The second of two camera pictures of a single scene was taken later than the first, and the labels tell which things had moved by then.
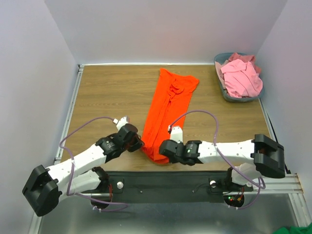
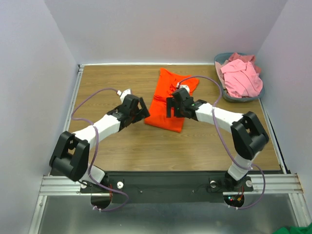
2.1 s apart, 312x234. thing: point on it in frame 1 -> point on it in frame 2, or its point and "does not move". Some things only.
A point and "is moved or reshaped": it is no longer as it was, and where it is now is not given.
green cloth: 295,230 does not move
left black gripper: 138,144 -> 141,113
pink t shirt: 242,79 does not move
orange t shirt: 167,111 is moved or reshaped
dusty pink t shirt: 245,58 does not move
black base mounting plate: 170,187 does not move
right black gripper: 165,149 -> 174,107
